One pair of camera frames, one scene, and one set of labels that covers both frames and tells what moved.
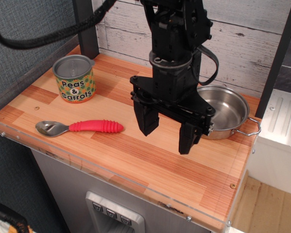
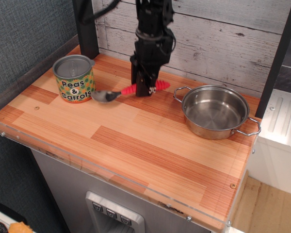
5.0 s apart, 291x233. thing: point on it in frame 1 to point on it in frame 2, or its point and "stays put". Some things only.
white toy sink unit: (276, 158) stays put
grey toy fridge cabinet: (91, 205) stays put
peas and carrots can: (75, 78) stays put
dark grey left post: (88, 38) stays put
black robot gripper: (172, 92) to (151, 52)
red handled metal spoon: (50, 128) to (101, 96)
